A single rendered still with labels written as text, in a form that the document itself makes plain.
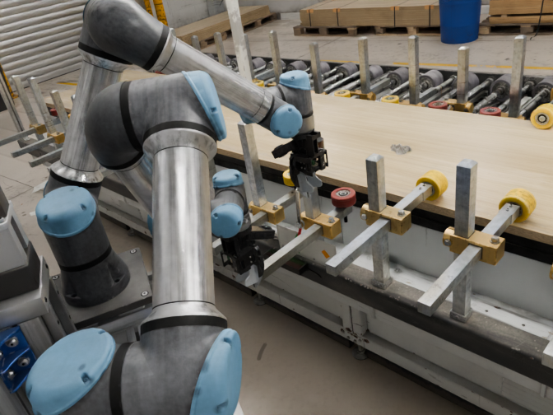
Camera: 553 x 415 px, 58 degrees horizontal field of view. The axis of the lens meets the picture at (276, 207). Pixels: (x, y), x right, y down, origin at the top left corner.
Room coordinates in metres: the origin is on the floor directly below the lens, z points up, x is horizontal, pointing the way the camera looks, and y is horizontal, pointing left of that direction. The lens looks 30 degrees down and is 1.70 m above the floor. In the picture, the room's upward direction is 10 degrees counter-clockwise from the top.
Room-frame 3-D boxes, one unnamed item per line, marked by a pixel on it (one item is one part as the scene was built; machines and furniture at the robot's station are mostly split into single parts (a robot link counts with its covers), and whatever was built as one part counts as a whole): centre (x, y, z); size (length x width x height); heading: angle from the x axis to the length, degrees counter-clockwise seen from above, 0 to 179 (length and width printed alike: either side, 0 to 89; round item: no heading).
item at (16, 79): (3.05, 1.38, 0.92); 0.04 x 0.04 x 0.48; 41
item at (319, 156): (1.25, -0.11, 1.15); 0.09 x 0.08 x 0.12; 41
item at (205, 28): (9.77, 0.52, 0.23); 2.41 x 0.77 x 0.17; 139
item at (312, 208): (1.37, -0.11, 0.87); 0.04 x 0.04 x 0.48; 41
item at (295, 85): (1.26, -0.10, 1.30); 0.09 x 0.08 x 0.11; 107
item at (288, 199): (1.49, 0.07, 0.82); 0.44 x 0.03 x 0.04; 131
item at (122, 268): (0.95, 0.44, 1.09); 0.15 x 0.15 x 0.10
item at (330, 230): (1.35, -0.13, 0.85); 0.14 x 0.06 x 0.05; 41
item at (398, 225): (1.16, -0.29, 0.95); 0.14 x 0.06 x 0.05; 41
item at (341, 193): (1.41, -0.22, 0.85); 0.08 x 0.08 x 0.11
